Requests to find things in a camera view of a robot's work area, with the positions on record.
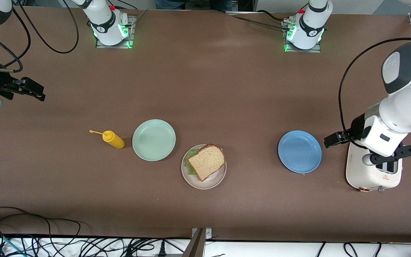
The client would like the green lettuce leaf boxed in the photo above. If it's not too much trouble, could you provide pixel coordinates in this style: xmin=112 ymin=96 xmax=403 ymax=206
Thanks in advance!
xmin=185 ymin=148 xmax=199 ymax=176

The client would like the beige plate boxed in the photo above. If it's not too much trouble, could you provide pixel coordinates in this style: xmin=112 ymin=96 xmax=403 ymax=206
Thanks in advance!
xmin=181 ymin=144 xmax=227 ymax=190

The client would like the black braided base cable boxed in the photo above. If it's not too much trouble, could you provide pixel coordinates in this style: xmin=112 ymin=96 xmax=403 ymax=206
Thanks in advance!
xmin=232 ymin=15 xmax=288 ymax=30

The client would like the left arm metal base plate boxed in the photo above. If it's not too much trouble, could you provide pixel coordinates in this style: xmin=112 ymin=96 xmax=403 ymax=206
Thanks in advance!
xmin=284 ymin=20 xmax=322 ymax=53

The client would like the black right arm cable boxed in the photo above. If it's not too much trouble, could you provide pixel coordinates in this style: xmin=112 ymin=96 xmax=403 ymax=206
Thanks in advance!
xmin=0 ymin=0 xmax=80 ymax=74

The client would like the person in blue jeans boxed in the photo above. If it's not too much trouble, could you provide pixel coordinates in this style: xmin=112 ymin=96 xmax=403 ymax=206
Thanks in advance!
xmin=155 ymin=0 xmax=234 ymax=12

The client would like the yellow mustard squeeze bottle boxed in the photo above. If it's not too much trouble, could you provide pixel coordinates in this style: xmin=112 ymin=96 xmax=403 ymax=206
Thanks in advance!
xmin=89 ymin=130 xmax=125 ymax=150

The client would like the mint green plate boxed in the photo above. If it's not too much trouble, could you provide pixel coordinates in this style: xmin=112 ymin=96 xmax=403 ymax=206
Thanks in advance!
xmin=132 ymin=119 xmax=176 ymax=162

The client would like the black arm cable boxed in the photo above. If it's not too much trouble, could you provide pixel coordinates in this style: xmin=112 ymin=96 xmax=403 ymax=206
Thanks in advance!
xmin=338 ymin=37 xmax=411 ymax=148
xmin=0 ymin=0 xmax=80 ymax=74

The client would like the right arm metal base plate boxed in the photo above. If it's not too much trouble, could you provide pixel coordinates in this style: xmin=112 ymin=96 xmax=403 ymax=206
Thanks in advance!
xmin=96 ymin=15 xmax=135 ymax=49

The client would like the brown bread slice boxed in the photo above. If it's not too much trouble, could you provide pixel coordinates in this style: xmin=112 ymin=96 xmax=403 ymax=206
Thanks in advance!
xmin=188 ymin=144 xmax=225 ymax=182

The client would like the grey metal table bracket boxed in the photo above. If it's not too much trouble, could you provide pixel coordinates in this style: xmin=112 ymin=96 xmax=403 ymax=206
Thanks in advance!
xmin=182 ymin=227 xmax=213 ymax=257

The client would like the blue plate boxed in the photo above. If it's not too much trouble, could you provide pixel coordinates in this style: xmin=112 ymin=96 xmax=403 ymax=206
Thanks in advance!
xmin=278 ymin=130 xmax=322 ymax=174

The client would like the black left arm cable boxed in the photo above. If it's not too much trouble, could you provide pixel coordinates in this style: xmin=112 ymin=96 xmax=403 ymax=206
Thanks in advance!
xmin=338 ymin=37 xmax=411 ymax=148

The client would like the white two-slot toaster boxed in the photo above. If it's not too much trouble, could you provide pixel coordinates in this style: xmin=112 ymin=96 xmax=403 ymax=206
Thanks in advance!
xmin=346 ymin=141 xmax=403 ymax=193

